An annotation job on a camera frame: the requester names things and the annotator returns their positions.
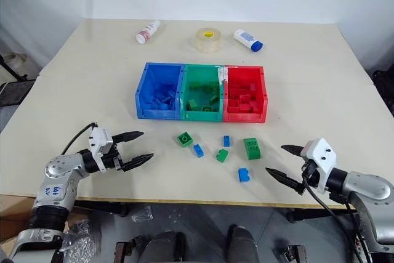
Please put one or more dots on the white bottle with blue cap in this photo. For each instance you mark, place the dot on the white bottle with blue cap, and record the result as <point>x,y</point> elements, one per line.
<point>247,40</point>

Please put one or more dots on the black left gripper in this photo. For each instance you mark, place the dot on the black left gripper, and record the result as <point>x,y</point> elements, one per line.
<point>114,159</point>

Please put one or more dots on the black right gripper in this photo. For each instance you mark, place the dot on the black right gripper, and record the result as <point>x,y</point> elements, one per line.
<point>309,174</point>

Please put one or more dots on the black wheeled base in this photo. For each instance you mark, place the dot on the black wheeled base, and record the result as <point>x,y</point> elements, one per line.
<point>384,81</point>

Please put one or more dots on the dark rounded shape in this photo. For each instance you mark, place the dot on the dark rounded shape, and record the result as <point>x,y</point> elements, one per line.
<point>164,246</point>
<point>242,244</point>

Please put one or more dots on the white bottle with red label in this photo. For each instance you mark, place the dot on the white bottle with red label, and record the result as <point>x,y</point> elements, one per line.
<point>148,31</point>

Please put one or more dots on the green stepped toy brick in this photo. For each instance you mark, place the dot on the green stepped toy brick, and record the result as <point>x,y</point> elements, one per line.
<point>222,155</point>

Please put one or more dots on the large clear plastic bag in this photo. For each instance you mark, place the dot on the large clear plastic bag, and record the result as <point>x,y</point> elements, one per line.
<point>78,240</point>

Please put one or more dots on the clear tape roll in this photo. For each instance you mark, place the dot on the clear tape roll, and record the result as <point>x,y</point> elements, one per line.
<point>209,40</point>

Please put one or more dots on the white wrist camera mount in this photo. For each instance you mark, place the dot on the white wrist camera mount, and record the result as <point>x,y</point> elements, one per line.
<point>321,155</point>
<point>100,143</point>

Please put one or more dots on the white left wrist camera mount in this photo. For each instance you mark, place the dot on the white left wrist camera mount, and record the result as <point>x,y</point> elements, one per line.
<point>100,143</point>

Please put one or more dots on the brown cardboard box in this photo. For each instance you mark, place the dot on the brown cardboard box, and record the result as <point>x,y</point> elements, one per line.
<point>12,223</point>

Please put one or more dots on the blue stepped toy brick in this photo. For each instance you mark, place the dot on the blue stepped toy brick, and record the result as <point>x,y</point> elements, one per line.
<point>244,175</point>

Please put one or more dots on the black equipment stand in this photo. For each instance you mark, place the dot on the black equipment stand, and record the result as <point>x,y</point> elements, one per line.
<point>13,87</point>

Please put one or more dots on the large green toy brick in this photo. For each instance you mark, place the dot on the large green toy brick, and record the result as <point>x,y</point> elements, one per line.
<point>252,148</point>

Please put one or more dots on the green square toy brick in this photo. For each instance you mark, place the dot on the green square toy brick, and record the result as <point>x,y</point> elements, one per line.
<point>183,139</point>

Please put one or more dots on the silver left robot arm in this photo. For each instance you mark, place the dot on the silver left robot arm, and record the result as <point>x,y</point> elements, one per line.
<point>58,169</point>

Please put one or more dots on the red toy brick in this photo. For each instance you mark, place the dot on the red toy brick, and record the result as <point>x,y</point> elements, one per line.
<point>235,93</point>
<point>245,99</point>
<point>233,106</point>
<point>245,107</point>
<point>253,87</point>

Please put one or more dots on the blue plastic bin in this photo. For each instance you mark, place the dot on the blue plastic bin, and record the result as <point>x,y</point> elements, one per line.
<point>159,92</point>

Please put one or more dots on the black table frame foot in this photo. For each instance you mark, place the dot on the black table frame foot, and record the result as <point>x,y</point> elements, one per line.
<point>104,207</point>
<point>307,213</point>

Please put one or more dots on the red plastic bin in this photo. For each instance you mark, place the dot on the red plastic bin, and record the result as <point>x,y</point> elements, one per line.
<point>244,93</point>

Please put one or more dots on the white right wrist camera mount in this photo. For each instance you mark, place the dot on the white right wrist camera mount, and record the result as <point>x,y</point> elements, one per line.
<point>321,155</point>

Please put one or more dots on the green plastic bin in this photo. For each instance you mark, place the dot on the green plastic bin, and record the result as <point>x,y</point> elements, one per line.
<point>203,93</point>

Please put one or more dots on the small clear plastic bag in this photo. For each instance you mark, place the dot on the small clear plastic bag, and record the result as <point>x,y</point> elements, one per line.
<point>143,213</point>

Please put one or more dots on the small blue toy brick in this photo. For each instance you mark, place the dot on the small blue toy brick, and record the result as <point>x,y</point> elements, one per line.
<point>226,141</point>

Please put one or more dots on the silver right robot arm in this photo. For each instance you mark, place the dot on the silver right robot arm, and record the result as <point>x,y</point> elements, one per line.
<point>366,186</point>

